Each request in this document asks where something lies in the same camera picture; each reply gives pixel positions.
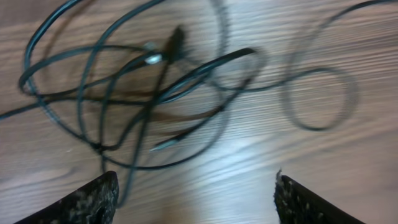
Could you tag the black USB cable silver plug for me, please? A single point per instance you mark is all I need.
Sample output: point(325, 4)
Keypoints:
point(291, 74)

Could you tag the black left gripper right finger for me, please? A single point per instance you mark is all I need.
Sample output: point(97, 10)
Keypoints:
point(296, 204)

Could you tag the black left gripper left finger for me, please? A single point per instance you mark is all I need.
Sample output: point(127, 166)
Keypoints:
point(93, 203)

